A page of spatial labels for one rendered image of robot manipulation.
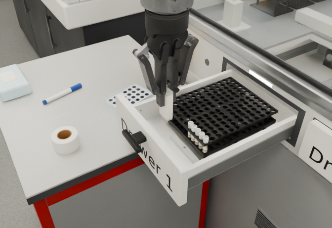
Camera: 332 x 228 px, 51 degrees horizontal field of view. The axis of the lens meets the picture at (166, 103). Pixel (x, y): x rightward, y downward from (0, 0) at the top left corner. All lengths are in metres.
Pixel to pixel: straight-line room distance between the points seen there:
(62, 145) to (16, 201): 1.01
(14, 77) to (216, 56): 0.65
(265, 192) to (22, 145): 0.70
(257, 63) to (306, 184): 0.32
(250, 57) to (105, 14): 0.77
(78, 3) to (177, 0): 0.93
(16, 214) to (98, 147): 0.98
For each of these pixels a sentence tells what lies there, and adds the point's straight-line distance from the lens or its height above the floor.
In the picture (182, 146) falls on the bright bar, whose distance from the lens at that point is 0.82.
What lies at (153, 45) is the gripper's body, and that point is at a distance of 0.61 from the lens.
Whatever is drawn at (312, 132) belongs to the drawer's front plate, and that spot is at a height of 0.91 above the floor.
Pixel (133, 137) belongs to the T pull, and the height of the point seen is 0.91.
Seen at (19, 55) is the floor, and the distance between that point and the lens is 3.11.
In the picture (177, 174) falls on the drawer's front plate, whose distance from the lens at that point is 0.68.
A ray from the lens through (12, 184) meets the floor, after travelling 2.00.
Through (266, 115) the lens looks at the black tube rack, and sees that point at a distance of 0.86.
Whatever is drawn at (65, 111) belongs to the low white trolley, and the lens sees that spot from 1.10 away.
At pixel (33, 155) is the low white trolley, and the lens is 0.99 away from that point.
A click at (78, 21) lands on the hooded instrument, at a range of 1.48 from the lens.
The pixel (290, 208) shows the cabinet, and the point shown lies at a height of 0.62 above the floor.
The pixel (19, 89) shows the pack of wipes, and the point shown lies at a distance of 1.19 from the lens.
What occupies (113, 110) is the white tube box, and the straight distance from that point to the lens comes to 1.04.
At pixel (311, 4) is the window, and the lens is 0.79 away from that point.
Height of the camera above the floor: 1.42
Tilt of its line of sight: 38 degrees down
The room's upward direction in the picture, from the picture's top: straight up
